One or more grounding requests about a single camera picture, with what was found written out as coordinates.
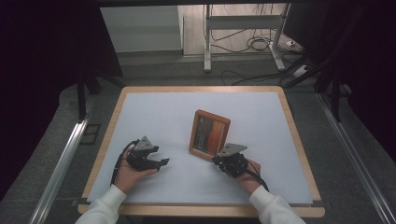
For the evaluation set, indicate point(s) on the wooden-edged table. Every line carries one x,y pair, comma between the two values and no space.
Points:
202,88

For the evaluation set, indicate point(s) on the dark curtain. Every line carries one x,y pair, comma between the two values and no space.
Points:
37,77
370,62

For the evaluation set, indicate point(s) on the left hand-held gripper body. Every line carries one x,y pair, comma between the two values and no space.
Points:
138,158

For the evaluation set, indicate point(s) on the white power strip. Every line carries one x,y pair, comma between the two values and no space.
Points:
301,71

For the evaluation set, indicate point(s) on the wooden picture frame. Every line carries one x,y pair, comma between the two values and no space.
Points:
208,133

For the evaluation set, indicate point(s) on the aluminium rail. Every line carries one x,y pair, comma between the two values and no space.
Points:
358,161
59,169

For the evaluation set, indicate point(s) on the white metal desk frame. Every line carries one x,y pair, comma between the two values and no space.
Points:
207,37

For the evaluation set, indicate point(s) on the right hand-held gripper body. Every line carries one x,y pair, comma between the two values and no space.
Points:
233,163

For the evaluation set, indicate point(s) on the black floor grate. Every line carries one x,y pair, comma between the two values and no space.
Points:
90,134

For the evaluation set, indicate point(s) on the grey cabinet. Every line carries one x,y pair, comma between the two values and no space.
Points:
140,29

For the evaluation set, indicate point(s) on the black stand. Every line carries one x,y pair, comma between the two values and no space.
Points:
335,99
81,99

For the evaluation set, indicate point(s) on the white table mat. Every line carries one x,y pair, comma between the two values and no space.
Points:
162,112

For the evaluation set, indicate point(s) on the person's left hand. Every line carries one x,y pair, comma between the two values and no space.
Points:
127,177

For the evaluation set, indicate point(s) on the person's right hand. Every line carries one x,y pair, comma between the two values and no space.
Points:
252,180

